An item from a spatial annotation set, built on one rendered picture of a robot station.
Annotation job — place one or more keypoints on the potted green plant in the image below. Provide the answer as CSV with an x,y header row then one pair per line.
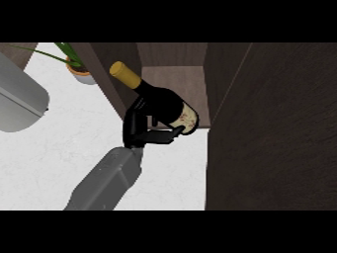
x,y
76,64

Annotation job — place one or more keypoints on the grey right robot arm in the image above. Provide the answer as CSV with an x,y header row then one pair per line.
x,y
106,181

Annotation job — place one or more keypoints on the dark wooden cabinet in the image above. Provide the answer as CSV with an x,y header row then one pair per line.
x,y
175,79

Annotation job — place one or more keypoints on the dark wooden cabinet door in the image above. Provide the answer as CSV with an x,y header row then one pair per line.
x,y
283,131

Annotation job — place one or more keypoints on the dark wine bottle yellow cap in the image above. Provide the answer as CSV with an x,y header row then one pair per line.
x,y
169,106

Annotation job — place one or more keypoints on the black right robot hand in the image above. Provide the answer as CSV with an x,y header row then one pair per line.
x,y
135,130

